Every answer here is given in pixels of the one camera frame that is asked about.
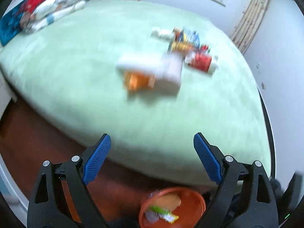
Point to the colourful snack wrapper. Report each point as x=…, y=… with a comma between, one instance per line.
x=185, y=40

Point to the white bottle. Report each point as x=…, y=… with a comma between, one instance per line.
x=165, y=34

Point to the orange plastic trash bin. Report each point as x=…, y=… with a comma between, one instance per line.
x=189, y=212

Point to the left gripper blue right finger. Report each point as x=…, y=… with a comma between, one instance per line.
x=244, y=197

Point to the orange plush toy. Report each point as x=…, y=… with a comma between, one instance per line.
x=135, y=81

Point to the floral cream curtain right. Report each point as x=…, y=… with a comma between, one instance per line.
x=247, y=27

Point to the white paper box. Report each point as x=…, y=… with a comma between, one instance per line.
x=168, y=75

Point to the white tissue wad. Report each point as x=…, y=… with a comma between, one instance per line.
x=144, y=63

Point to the white floral folded quilt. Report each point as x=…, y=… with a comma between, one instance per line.
x=48, y=12

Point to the green yellow snack wrapper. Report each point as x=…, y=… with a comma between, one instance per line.
x=155, y=213

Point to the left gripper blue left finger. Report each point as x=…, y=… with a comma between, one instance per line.
x=48, y=205

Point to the green bed blanket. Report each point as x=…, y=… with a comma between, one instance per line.
x=67, y=72

